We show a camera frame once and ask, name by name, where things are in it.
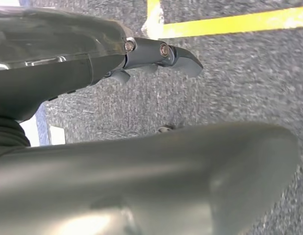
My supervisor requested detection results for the yellow floor tape strip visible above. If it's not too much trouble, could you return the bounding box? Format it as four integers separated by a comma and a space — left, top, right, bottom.
141, 0, 165, 40
162, 5, 303, 40

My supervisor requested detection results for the blue rack upright post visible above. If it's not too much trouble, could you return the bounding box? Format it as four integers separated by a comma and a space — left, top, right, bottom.
34, 103, 52, 146

